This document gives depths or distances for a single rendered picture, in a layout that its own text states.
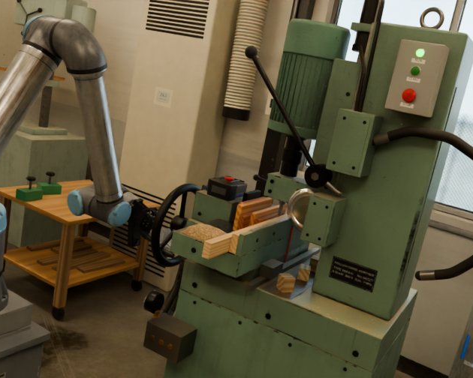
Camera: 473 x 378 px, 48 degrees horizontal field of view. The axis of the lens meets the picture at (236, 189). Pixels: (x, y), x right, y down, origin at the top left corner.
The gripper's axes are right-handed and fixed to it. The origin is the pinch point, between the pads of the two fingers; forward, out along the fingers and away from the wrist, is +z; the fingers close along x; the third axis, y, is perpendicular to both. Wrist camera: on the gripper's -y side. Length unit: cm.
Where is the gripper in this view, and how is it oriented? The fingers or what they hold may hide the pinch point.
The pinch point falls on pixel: (167, 247)
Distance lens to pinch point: 190.1
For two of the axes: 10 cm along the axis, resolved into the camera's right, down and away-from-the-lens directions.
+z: 7.3, 5.8, -3.5
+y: 4.7, -8.1, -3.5
